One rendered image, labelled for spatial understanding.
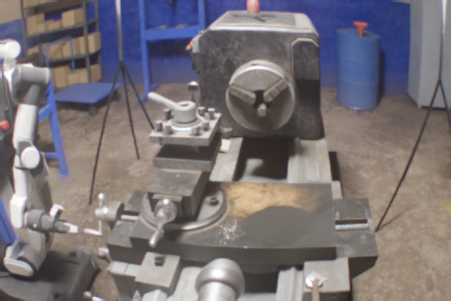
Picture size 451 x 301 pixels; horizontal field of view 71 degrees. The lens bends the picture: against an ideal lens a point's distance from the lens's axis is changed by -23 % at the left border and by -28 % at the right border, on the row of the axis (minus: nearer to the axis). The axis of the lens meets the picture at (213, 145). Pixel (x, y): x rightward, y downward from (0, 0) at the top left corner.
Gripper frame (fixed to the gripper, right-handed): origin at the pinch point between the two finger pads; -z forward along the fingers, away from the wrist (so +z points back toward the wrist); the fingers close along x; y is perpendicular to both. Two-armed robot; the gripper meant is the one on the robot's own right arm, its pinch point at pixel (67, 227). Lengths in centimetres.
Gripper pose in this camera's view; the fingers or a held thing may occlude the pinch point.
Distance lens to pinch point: 138.7
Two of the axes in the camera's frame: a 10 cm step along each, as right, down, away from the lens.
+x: 1.7, 2.3, 9.6
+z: -9.8, -0.3, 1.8
